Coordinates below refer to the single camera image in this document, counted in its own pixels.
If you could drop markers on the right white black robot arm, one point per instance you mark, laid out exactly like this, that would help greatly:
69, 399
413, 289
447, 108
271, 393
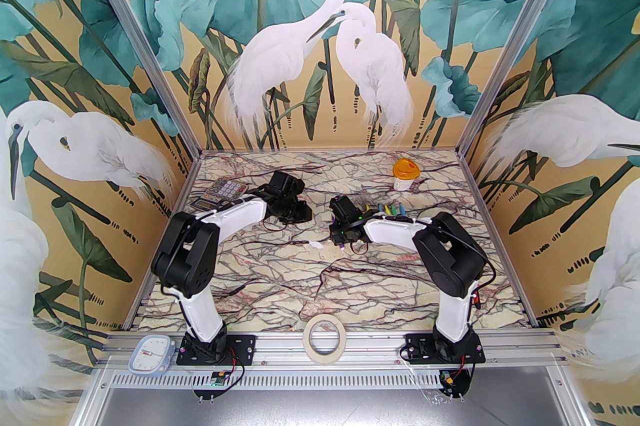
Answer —
452, 314

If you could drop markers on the orange lidded white container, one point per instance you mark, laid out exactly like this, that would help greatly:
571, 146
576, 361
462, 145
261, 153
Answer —
405, 174

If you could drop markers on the left small circuit board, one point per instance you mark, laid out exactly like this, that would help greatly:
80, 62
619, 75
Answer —
217, 380

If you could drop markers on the left aluminium frame post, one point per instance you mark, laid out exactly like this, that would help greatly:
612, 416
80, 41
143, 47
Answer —
140, 44

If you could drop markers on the grey desk calculator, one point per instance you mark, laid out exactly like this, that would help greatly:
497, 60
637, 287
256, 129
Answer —
225, 189

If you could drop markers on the right aluminium frame post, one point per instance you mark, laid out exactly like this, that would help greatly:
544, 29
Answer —
520, 39

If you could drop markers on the clear pen cap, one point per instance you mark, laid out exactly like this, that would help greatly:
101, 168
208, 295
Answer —
316, 244

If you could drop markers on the small circuit board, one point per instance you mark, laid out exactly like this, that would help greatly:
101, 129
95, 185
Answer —
452, 381
217, 380

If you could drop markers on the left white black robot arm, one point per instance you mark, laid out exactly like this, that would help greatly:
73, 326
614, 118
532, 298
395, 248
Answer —
197, 309

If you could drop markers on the aluminium frame post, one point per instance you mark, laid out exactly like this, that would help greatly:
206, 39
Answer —
520, 39
140, 44

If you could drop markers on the masking tape roll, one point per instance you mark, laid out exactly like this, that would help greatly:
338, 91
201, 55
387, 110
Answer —
324, 355

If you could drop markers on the white blue round timer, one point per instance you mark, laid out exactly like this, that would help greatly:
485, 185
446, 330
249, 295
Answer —
150, 354

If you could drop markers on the right small circuit board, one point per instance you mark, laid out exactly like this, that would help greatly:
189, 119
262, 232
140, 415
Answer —
452, 381

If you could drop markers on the aluminium front rail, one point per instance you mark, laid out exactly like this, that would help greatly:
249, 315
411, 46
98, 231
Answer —
370, 344

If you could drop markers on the perforated metal strip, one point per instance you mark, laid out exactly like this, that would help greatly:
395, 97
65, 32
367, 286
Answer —
325, 381

